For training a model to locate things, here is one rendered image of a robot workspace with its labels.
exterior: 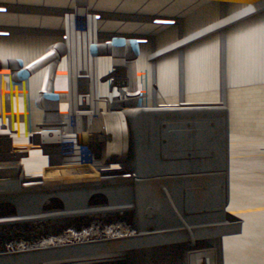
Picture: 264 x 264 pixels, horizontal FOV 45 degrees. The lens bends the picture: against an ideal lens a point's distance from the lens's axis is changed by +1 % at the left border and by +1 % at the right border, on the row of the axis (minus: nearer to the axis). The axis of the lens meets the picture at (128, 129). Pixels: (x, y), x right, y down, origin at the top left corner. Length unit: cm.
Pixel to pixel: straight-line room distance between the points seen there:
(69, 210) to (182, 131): 76
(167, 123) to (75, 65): 112
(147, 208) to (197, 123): 56
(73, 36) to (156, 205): 152
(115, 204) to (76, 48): 139
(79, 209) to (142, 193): 35
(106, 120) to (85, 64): 96
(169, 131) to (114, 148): 32
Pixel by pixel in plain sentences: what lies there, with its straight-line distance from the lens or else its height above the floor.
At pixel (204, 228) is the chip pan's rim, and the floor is 58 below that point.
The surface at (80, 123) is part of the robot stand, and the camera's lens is 252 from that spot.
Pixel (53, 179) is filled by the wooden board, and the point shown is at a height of 89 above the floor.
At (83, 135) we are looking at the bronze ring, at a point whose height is 111.
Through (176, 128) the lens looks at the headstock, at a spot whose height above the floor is 113.
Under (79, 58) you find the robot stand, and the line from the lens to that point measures 264.
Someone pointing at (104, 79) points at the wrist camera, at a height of 142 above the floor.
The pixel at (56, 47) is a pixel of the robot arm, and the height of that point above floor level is 173.
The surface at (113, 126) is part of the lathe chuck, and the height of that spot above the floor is 116.
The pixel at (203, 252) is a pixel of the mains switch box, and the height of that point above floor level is 43.
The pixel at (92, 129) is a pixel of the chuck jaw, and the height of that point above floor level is 114.
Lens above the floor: 123
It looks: 3 degrees down
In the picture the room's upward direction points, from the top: 1 degrees counter-clockwise
